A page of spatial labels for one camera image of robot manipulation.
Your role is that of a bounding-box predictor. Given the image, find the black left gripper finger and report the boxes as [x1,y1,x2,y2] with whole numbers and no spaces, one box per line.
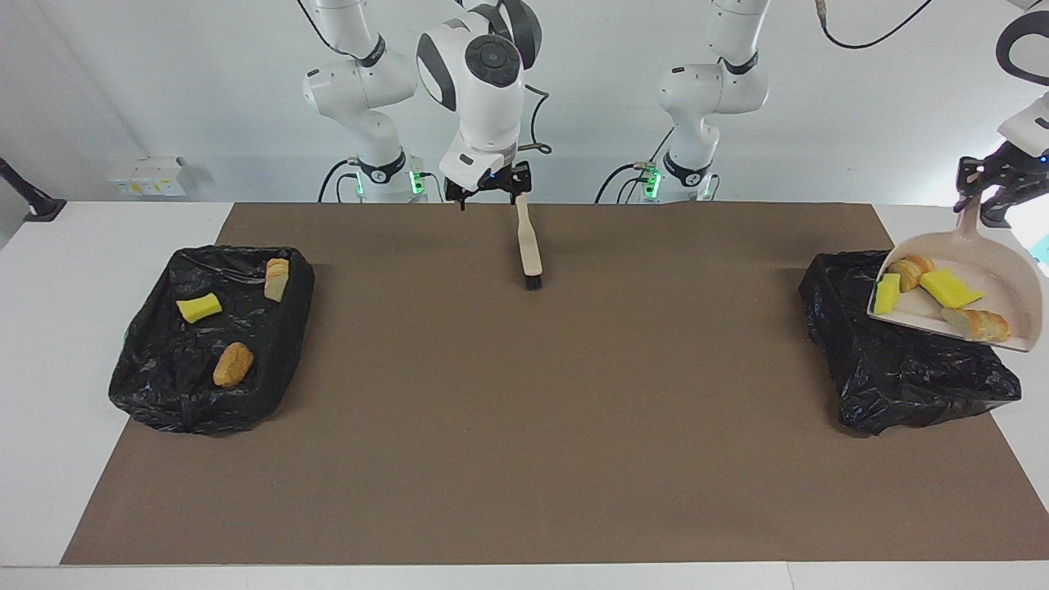
[988,176,1042,216]
[955,157,1002,210]

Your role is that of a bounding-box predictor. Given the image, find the beige hand brush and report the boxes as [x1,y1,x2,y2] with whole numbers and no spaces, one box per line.
[515,193,544,291]

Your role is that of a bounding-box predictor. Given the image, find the beige plastic dustpan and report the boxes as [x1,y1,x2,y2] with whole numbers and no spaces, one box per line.
[867,168,1044,353]

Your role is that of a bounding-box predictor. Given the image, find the notched yellow sponge piece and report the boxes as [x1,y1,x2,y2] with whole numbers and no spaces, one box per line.
[919,270,983,310]

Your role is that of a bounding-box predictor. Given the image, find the brown bread roll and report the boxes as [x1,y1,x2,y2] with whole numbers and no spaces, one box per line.
[213,342,255,389]

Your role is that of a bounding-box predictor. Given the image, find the black bag lined bin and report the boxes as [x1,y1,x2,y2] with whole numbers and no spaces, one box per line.
[798,250,1023,436]
[108,244,317,435]

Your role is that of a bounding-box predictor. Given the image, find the black clamp stand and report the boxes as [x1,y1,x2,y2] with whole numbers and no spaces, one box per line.
[0,156,68,223]
[975,197,1049,229]

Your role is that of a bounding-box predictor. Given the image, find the brown table mat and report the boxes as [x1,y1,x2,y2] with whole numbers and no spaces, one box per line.
[61,202,1049,566]

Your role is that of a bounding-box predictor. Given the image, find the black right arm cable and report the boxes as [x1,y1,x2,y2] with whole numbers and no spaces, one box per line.
[516,82,552,157]

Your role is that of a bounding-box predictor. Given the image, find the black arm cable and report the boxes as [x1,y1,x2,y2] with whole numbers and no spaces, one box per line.
[815,0,937,50]
[516,82,552,157]

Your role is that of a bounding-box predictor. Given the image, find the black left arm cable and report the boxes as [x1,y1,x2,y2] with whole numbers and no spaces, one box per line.
[815,0,937,50]

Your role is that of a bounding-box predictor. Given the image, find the white wall socket box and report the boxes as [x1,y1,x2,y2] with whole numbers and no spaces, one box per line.
[108,157,188,197]

